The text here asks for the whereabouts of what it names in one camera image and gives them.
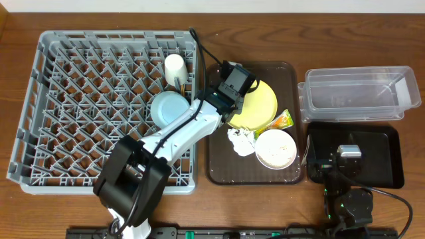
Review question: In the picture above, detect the yellow plate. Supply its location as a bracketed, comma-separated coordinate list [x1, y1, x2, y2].
[228, 80, 278, 131]

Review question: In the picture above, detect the cream cup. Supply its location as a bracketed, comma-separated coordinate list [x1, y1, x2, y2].
[164, 54, 189, 88]

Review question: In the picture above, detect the light blue bowl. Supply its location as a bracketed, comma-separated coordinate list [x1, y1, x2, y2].
[150, 91, 190, 128]

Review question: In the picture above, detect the white small plate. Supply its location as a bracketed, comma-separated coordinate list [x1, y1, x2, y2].
[255, 129, 298, 170]

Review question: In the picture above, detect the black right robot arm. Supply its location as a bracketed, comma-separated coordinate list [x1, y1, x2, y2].
[308, 145, 373, 238]

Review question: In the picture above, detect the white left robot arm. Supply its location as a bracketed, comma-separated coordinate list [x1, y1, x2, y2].
[93, 61, 260, 238]

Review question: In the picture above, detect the grey dishwasher rack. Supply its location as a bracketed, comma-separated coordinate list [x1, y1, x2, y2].
[7, 31, 198, 195]

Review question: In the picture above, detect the black tray bin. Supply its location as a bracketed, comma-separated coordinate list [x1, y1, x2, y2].
[305, 122, 404, 189]

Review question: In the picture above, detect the Apollo snack wrapper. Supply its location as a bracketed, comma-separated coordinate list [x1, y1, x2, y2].
[254, 109, 294, 139]

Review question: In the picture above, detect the crumpled white tissue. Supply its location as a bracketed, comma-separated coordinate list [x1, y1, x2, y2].
[227, 128, 256, 157]

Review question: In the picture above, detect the clear plastic bin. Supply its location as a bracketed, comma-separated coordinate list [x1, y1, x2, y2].
[298, 66, 422, 123]

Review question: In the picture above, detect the brown serving tray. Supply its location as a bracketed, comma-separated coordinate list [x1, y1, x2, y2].
[206, 62, 305, 185]

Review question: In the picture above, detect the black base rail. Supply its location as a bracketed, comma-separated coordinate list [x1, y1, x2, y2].
[65, 226, 398, 239]

